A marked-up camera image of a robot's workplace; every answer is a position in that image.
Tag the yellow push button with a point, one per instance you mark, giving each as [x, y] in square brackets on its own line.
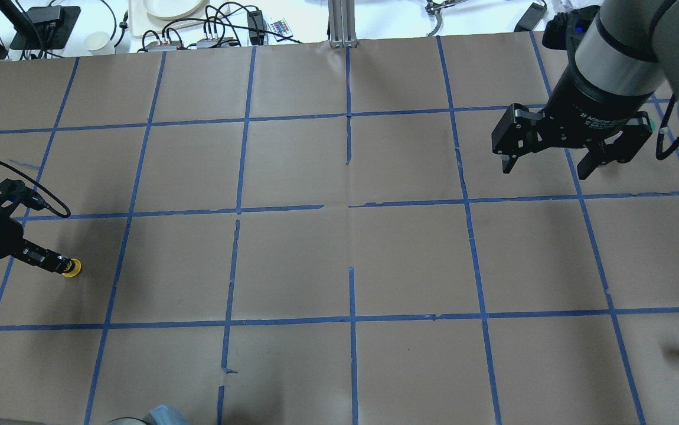
[74, 268]

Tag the black tablet stand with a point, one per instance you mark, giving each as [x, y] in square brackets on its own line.
[40, 28]

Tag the black power adapter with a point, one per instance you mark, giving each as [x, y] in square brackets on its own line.
[531, 17]

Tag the white paper cup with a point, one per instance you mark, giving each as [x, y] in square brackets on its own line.
[99, 43]

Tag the beige plate stack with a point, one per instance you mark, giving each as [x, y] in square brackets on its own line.
[153, 15]

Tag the aluminium frame post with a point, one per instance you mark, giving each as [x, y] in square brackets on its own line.
[341, 24]

